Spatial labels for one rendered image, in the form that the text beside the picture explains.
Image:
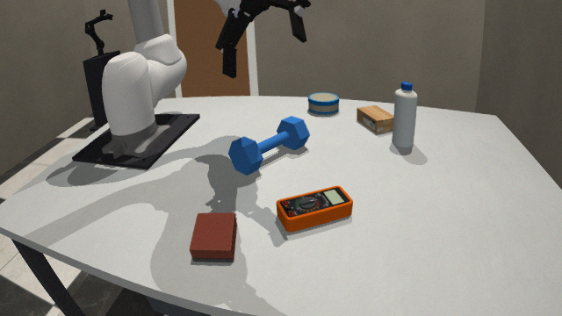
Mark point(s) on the reddish-brown block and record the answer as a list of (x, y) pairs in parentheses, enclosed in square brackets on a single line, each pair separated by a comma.
[(213, 238)]

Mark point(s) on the orange digital multimeter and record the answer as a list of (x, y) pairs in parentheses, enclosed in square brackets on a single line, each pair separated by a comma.
[(314, 208)]

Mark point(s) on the white bottle with blue cap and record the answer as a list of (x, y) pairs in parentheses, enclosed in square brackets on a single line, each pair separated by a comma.
[(405, 105)]

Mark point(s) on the small brown cardboard box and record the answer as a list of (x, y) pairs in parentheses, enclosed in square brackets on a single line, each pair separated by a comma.
[(375, 118)]

